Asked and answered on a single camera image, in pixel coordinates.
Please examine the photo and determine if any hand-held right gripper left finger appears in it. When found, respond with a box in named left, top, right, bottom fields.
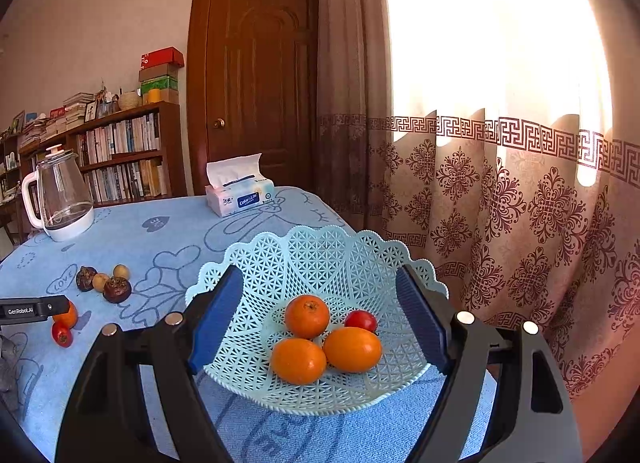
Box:
left=55, top=264, right=246, bottom=463

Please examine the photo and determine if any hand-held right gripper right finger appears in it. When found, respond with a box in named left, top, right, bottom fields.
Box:
left=396, top=264, right=583, bottom=463

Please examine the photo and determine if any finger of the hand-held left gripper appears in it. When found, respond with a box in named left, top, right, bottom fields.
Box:
left=39, top=295, right=70, bottom=319

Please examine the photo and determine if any small mandarin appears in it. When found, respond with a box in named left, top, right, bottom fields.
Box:
left=284, top=294, right=331, bottom=340
left=52, top=300, right=79, bottom=330

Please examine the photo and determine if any red tomato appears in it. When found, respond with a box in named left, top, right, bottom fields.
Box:
left=51, top=320, right=74, bottom=348
left=344, top=309, right=378, bottom=334

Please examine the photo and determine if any large orange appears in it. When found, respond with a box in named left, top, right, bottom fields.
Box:
left=322, top=326, right=383, bottom=374
left=270, top=338, right=327, bottom=386

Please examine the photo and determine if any light blue plastic basket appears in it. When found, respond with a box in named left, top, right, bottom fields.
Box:
left=185, top=225, right=449, bottom=416

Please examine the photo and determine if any grey cloth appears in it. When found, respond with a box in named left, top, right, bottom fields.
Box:
left=0, top=335, right=21, bottom=411

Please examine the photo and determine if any blue printed tablecloth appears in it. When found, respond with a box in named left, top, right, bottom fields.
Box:
left=0, top=186, right=498, bottom=463

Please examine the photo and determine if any glass kettle white base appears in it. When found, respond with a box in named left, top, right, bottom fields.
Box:
left=21, top=144, right=95, bottom=243

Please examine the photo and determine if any white tissue pack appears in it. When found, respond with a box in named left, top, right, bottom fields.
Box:
left=205, top=153, right=277, bottom=218

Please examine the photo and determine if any patterned beige curtain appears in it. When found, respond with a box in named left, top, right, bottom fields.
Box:
left=316, top=0, right=640, bottom=399

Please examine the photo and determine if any low wooden shelf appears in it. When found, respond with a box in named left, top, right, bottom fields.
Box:
left=0, top=133, right=31, bottom=244

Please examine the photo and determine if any row of shelved books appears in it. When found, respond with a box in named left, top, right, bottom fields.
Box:
left=75, top=113, right=162, bottom=166
left=82, top=159, right=168, bottom=204

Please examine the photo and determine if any wooden bookshelf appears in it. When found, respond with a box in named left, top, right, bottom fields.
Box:
left=67, top=102, right=188, bottom=206

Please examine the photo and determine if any stack of books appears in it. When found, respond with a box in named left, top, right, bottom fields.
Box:
left=62, top=92, right=96, bottom=131

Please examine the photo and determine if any green box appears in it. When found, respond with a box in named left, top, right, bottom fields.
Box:
left=141, top=77, right=180, bottom=94

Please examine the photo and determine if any brown box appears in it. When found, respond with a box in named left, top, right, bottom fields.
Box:
left=139, top=64, right=180, bottom=82

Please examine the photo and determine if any brown wooden door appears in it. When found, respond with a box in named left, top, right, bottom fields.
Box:
left=187, top=0, right=321, bottom=196

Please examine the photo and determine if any red box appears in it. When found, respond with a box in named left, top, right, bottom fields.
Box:
left=140, top=47, right=185, bottom=68

